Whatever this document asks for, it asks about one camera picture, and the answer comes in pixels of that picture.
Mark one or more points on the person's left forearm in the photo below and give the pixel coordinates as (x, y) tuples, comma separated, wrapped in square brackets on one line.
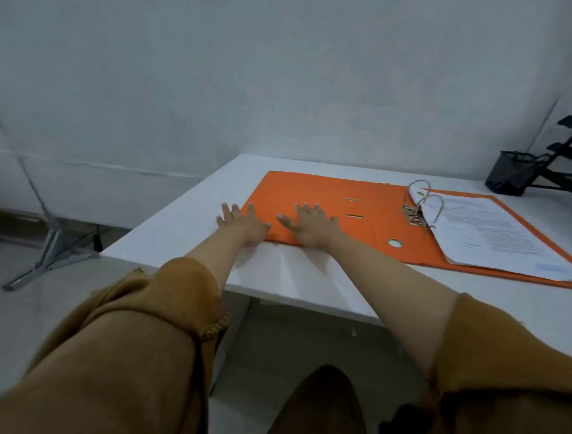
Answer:
[(221, 259)]

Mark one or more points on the brown sleeve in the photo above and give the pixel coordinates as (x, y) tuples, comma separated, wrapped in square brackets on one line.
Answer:
[(116, 357), (500, 366)]

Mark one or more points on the brown left sleeve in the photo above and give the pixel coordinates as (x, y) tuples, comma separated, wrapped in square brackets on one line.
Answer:
[(116, 357)]

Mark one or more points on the person's right hand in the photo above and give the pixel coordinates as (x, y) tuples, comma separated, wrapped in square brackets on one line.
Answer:
[(315, 228)]

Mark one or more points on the person's left hand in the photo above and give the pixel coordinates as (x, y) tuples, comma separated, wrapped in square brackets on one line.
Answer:
[(243, 226)]

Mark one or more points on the person's right forearm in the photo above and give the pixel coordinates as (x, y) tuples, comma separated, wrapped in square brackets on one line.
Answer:
[(393, 295)]

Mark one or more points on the stack of white papers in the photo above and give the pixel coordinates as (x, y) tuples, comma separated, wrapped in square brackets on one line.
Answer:
[(487, 232)]

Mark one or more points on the grey metal table leg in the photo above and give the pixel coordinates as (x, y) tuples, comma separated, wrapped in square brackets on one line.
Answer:
[(53, 250)]

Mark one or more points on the white wall conduit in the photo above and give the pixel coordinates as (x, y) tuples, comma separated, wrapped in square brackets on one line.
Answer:
[(544, 123)]

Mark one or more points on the black mesh pen holder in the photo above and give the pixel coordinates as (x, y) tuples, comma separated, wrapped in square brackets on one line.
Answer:
[(511, 174)]

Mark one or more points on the black metal tray rack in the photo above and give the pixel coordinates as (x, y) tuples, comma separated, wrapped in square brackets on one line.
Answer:
[(561, 156)]

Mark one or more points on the orange lever arch binder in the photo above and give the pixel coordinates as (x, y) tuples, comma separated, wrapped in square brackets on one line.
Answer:
[(321, 201)]

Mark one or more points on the person's dark trousers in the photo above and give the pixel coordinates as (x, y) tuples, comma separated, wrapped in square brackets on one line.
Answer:
[(319, 402)]

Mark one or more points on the brown right sleeve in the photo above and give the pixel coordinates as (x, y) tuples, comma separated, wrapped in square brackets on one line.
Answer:
[(500, 366)]

